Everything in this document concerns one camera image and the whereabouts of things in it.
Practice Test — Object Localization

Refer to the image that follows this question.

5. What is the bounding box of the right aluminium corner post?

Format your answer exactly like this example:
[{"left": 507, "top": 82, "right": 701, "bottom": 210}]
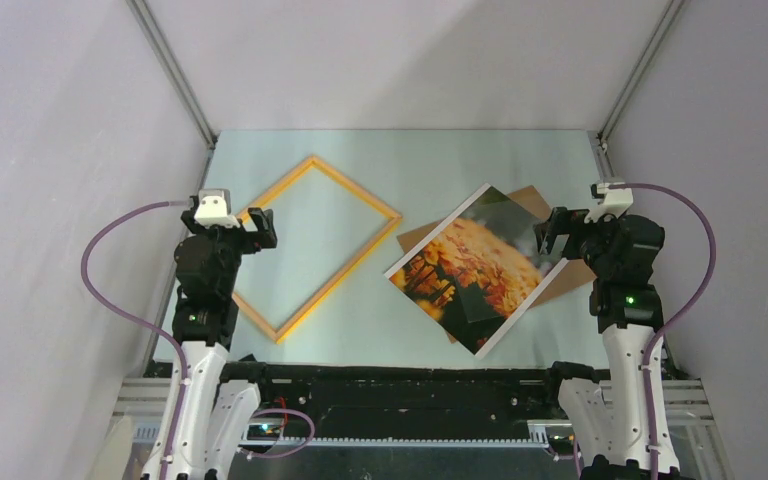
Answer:
[{"left": 598, "top": 0, "right": 688, "bottom": 152}]

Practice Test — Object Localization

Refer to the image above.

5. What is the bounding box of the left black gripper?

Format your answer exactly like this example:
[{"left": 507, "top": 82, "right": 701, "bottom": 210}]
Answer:
[{"left": 181, "top": 207, "right": 275, "bottom": 296}]

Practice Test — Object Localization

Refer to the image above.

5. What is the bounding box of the yellow wooden picture frame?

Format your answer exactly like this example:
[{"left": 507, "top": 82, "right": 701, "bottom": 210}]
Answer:
[{"left": 232, "top": 155, "right": 402, "bottom": 344}]

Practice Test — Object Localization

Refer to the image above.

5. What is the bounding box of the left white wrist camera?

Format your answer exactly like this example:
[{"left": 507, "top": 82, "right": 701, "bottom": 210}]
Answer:
[{"left": 194, "top": 189, "right": 241, "bottom": 228}]

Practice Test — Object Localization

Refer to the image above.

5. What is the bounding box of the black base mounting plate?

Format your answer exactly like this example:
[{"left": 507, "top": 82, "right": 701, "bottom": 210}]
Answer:
[{"left": 145, "top": 357, "right": 680, "bottom": 442}]

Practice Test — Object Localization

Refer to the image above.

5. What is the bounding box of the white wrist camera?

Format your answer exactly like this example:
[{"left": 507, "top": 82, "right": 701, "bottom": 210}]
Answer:
[
  {"left": 194, "top": 189, "right": 241, "bottom": 228},
  {"left": 584, "top": 182, "right": 633, "bottom": 223}
]

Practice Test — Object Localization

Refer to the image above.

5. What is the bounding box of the aluminium extrusion rail front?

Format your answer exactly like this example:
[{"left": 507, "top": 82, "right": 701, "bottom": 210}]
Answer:
[{"left": 112, "top": 378, "right": 715, "bottom": 448}]

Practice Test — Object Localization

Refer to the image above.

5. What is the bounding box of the aluminium corner post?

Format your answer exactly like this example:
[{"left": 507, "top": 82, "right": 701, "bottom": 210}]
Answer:
[
  {"left": 598, "top": 0, "right": 688, "bottom": 152},
  {"left": 125, "top": 0, "right": 218, "bottom": 150}
]

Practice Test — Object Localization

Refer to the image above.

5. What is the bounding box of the left aluminium corner post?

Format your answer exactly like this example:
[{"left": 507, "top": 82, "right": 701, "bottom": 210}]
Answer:
[{"left": 125, "top": 0, "right": 218, "bottom": 150}]

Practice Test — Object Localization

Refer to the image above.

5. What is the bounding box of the orange flower photo print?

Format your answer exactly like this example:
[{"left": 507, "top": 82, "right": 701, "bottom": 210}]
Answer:
[{"left": 384, "top": 183, "right": 569, "bottom": 360}]

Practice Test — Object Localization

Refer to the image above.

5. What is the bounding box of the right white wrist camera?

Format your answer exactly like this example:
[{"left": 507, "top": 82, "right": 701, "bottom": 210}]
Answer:
[{"left": 584, "top": 182, "right": 633, "bottom": 223}]

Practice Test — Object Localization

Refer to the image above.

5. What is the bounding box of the brown cardboard backing board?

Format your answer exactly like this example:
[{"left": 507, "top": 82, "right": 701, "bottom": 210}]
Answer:
[{"left": 396, "top": 185, "right": 597, "bottom": 345}]

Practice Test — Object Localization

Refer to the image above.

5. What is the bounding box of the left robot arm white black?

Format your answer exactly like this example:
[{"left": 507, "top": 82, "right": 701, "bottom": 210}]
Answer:
[{"left": 141, "top": 207, "right": 277, "bottom": 479}]

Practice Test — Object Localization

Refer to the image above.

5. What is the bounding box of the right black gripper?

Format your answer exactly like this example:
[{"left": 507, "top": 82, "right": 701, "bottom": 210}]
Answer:
[{"left": 532, "top": 206, "right": 623, "bottom": 278}]

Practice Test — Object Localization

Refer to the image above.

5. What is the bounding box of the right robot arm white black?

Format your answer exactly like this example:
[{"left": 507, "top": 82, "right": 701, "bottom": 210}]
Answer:
[{"left": 534, "top": 207, "right": 682, "bottom": 479}]

